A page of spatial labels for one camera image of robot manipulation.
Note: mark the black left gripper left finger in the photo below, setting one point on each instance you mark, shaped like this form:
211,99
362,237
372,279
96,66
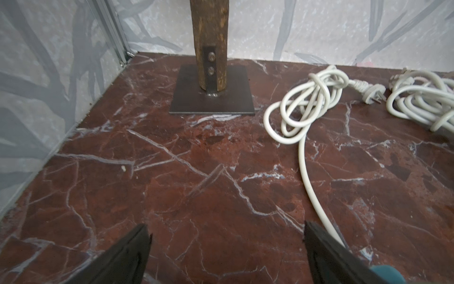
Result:
123,263

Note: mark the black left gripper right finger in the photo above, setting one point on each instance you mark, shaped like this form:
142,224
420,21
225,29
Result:
331,263

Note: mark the blue power strip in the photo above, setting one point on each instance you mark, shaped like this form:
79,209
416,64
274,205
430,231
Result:
389,274

